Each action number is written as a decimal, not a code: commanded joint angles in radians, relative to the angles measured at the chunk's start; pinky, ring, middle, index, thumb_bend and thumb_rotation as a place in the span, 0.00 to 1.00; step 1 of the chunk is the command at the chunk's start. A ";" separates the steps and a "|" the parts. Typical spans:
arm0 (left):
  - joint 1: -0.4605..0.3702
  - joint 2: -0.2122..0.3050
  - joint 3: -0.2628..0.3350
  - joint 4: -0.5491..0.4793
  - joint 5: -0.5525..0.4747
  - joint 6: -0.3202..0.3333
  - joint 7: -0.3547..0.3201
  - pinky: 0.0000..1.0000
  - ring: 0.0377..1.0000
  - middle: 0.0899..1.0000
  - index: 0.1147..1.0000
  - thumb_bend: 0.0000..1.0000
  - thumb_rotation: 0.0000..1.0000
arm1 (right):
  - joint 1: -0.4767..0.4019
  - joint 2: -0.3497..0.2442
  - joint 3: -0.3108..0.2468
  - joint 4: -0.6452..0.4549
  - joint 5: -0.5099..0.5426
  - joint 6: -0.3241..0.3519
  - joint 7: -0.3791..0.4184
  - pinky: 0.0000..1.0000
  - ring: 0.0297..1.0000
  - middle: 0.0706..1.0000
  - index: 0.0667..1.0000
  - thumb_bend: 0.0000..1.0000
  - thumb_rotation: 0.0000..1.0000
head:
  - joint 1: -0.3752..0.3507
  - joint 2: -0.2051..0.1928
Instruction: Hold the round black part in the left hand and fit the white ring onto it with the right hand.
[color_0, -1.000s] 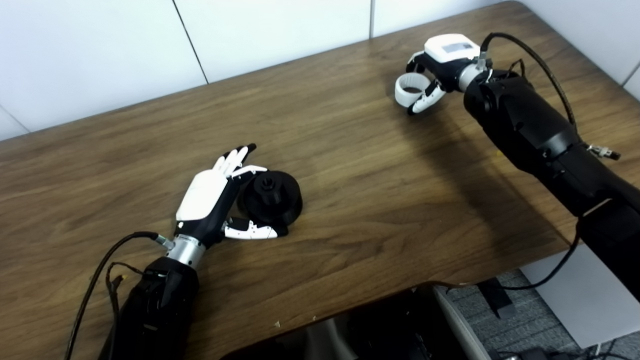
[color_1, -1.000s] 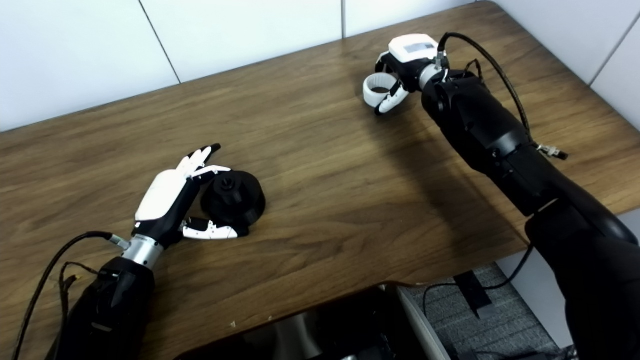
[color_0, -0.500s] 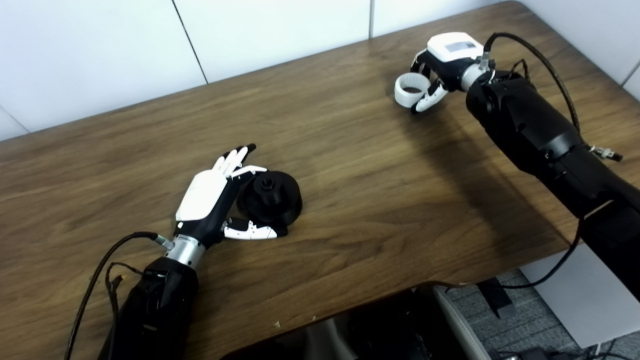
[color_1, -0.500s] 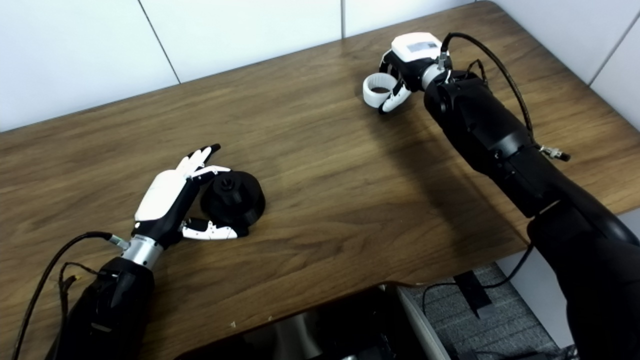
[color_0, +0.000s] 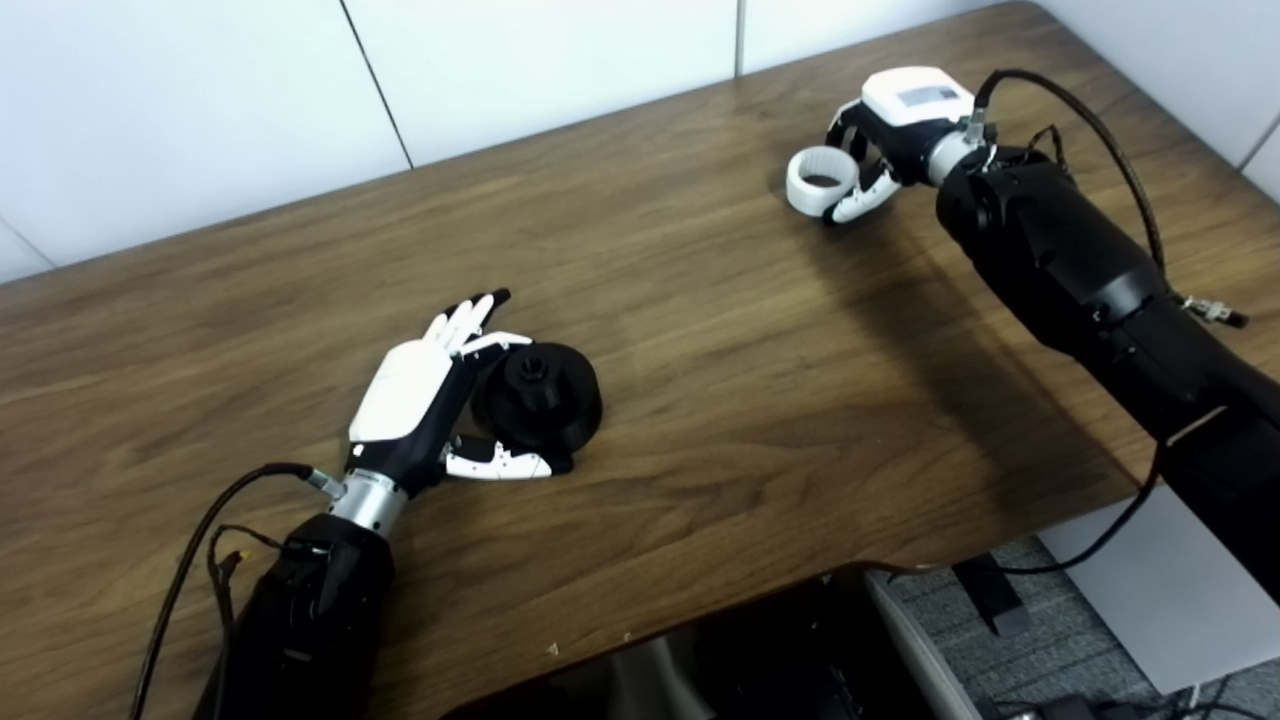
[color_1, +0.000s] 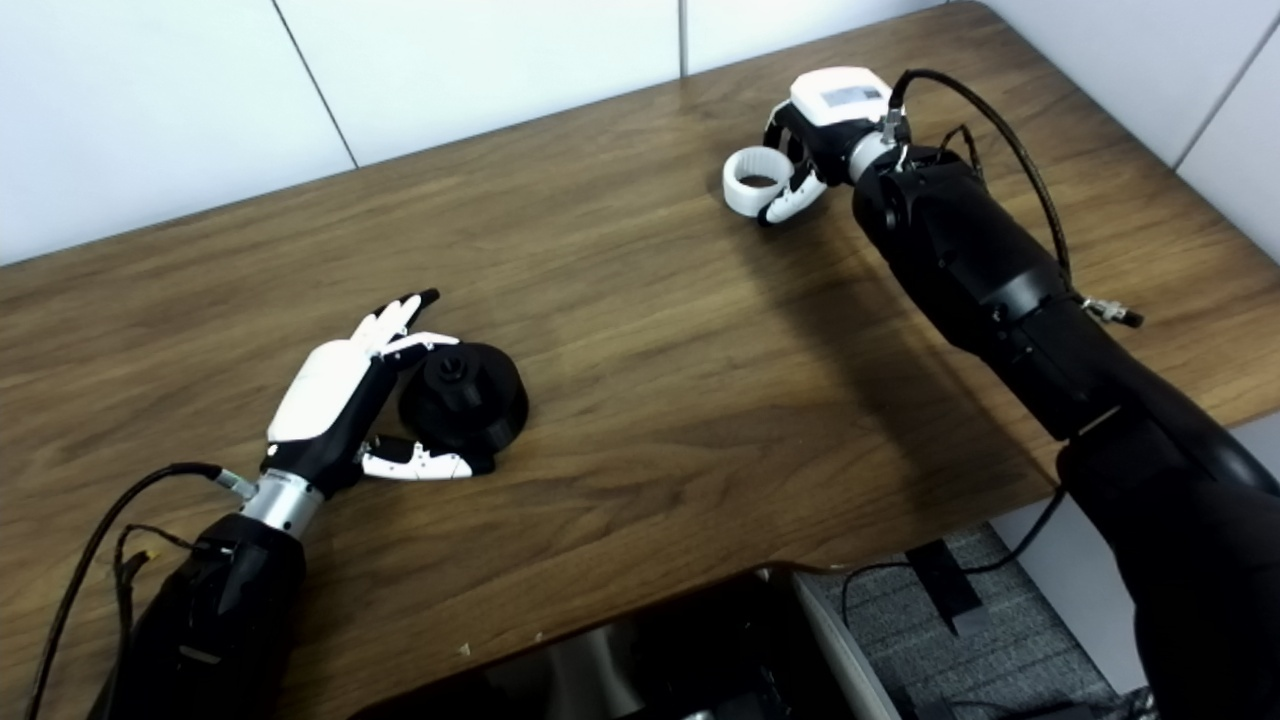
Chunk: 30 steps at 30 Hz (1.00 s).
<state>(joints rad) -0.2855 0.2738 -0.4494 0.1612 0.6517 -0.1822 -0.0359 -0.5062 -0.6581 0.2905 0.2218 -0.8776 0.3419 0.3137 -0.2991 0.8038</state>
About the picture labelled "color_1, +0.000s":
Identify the arm thin wire bundle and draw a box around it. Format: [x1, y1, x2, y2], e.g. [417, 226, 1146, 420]
[935, 123, 986, 181]
[110, 523, 216, 691]

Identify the white toothed plastic ring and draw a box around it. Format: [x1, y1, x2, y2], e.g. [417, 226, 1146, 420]
[722, 146, 801, 217]

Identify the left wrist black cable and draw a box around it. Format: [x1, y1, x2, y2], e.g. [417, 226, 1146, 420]
[25, 462, 256, 720]

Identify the left arm thin wire bundle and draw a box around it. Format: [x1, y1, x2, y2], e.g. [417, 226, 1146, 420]
[110, 523, 216, 691]

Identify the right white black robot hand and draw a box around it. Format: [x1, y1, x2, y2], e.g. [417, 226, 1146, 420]
[757, 66, 894, 227]

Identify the thin black hanging cable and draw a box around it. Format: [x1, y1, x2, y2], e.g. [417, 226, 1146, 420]
[838, 485, 1066, 631]

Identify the glossy black robot torso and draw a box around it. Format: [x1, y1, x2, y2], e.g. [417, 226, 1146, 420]
[350, 565, 906, 720]

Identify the flat black floor bracket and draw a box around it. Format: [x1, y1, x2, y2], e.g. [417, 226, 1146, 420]
[905, 540, 986, 636]

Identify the round black plastic part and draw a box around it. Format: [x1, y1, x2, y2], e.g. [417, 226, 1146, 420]
[398, 343, 530, 473]

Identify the right arm thin wire bundle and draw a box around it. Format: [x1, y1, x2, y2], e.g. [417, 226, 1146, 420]
[935, 123, 986, 181]

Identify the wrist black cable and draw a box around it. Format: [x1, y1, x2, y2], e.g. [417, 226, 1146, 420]
[880, 68, 1076, 291]
[25, 462, 256, 720]

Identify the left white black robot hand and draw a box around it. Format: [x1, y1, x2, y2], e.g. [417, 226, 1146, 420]
[265, 289, 476, 498]

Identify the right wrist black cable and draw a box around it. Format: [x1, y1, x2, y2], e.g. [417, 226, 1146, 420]
[880, 68, 1076, 291]

